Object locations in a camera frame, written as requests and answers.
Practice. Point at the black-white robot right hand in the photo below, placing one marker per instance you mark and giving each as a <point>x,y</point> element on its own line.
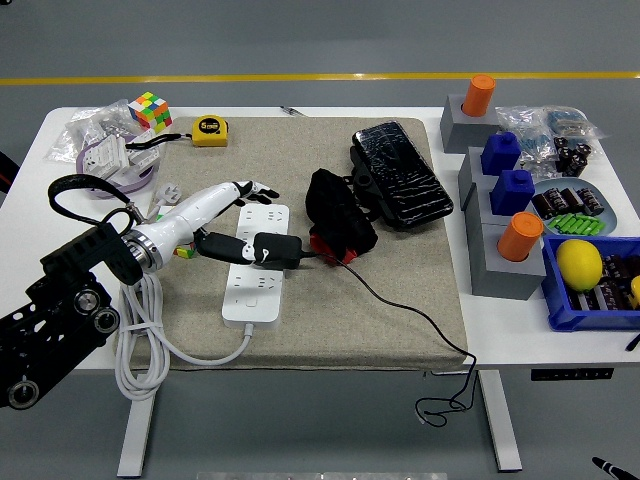
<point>612,469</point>

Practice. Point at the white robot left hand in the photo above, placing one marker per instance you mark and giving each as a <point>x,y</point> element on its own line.
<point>200,205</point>

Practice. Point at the black power adapter plug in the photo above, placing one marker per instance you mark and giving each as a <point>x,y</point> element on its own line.
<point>280,247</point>

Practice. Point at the white power strip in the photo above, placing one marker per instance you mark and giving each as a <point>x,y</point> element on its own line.
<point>255,305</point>

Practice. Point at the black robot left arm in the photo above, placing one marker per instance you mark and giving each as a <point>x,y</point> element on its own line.
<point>60,310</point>

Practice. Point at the small white socket panel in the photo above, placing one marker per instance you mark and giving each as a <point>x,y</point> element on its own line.
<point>144,157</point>

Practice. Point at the yellow tape measure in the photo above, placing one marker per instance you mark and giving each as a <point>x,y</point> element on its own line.
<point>210,131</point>

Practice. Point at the black desk control panel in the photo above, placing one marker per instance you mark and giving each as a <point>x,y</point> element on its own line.
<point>571,374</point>

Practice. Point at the small colourful puzzle cube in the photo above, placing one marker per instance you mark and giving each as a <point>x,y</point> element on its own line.
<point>150,110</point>

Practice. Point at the large white socket panel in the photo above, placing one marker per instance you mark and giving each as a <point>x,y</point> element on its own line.
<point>102,157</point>

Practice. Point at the white table leg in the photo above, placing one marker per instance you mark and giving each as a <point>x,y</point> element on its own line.
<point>500,425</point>
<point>136,430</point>

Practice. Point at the black pen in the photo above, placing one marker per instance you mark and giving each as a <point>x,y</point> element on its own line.
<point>633,342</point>

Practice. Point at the black cloth with red lining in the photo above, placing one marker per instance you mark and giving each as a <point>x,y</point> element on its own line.
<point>335,210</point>

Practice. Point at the clear plastic bags with parts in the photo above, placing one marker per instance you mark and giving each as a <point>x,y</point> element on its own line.
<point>75,135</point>

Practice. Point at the blue plastic bin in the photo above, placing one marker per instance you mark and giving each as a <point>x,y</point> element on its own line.
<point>590,320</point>

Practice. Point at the dark capacitor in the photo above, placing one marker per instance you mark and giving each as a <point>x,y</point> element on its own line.
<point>620,267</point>
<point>570,199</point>
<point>582,301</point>
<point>543,205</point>
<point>612,296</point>
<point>591,201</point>

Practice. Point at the grey-brown fabric mat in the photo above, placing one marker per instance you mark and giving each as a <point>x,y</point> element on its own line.
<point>325,325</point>

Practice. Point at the yellow object in bin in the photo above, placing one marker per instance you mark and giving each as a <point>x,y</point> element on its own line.
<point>635,292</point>

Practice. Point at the black wrapped flat case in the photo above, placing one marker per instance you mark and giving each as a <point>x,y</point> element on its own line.
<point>400,175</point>

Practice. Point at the yellow lemon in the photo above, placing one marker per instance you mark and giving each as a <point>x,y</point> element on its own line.
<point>579,265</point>

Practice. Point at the large grey block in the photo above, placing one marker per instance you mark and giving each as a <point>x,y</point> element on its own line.
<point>500,277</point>

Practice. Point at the green batteries pile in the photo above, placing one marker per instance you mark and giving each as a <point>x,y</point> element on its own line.
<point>575,224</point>

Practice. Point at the light blue plate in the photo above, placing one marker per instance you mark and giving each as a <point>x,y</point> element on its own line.
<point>607,220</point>

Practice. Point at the orange cylinder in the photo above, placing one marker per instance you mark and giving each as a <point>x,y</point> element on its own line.
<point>520,237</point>
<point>478,96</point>

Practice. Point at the grey block with round hole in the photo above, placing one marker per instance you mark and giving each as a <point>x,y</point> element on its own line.
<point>460,132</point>

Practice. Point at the grey block with square hole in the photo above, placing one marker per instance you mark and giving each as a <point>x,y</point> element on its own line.
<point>470,172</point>
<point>477,210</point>

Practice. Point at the blue square peg block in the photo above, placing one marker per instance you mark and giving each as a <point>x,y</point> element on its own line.
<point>511,194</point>
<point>500,154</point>

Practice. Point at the small black capacitor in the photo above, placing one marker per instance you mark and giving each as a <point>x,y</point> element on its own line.
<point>583,151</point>
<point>563,162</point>
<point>561,145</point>
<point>576,167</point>

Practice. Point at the plastic bag with blue parts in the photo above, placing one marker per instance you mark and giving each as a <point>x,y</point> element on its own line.
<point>522,127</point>

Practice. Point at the plastic bag with dark parts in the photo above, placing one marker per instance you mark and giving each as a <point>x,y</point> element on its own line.
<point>572,122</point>

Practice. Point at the black plastic bracket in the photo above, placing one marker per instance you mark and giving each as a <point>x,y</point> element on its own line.
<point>364,185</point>

